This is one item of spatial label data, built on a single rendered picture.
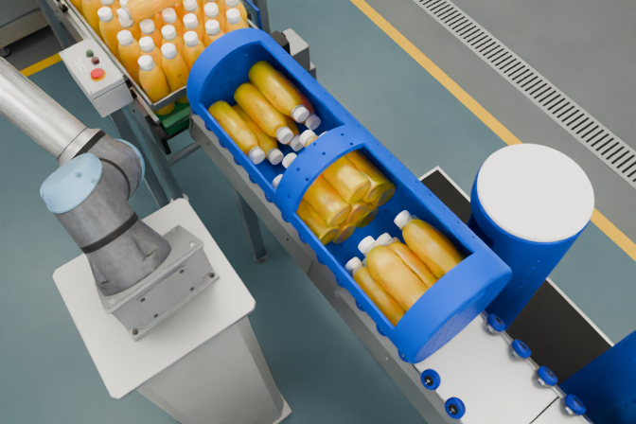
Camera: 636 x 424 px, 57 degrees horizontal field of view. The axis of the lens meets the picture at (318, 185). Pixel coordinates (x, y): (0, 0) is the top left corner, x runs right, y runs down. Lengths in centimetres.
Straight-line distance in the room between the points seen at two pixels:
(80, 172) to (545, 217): 102
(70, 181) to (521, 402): 103
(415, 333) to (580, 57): 242
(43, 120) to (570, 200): 118
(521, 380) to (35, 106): 116
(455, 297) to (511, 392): 36
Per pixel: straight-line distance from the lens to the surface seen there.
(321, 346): 237
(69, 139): 123
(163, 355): 121
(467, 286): 114
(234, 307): 121
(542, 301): 239
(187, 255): 110
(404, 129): 286
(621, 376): 162
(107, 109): 174
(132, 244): 111
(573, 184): 156
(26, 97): 125
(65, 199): 109
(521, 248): 148
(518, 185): 151
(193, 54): 175
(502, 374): 143
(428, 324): 114
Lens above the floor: 227
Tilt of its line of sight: 59 degrees down
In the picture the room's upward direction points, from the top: 4 degrees counter-clockwise
